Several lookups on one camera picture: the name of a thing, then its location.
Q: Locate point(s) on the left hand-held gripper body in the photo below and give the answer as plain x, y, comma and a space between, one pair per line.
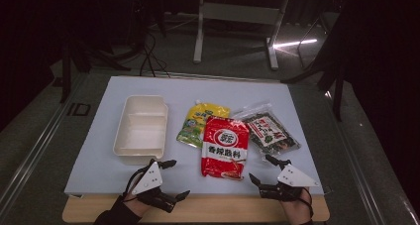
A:
147, 180

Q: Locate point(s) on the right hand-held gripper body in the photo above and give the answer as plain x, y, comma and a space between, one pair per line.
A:
294, 178

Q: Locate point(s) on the clear bag of dried seaweed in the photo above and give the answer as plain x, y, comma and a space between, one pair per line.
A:
272, 132

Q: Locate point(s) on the white divided plastic container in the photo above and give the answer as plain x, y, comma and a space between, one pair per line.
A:
142, 132

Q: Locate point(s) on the red seasoning packet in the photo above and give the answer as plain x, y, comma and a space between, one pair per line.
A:
224, 149

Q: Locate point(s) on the person's left hand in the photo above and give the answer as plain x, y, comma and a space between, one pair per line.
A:
138, 205

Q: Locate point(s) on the person's right hand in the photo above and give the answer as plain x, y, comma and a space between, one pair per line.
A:
297, 211

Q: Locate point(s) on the wooden table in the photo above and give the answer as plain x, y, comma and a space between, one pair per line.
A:
214, 208

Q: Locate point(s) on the yellow spouted pouch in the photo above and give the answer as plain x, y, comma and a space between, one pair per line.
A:
193, 126

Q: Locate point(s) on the white table mat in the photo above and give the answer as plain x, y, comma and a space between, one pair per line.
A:
99, 152

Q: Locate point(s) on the black metal stand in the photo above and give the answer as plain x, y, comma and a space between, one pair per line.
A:
66, 73
336, 92

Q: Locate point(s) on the thin metal chair leg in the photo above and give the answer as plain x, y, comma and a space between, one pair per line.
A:
305, 43

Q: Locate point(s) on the metal floor rail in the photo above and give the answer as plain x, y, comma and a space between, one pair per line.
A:
36, 149
360, 172

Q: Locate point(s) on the white metal table frame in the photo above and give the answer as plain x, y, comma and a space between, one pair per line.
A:
241, 13

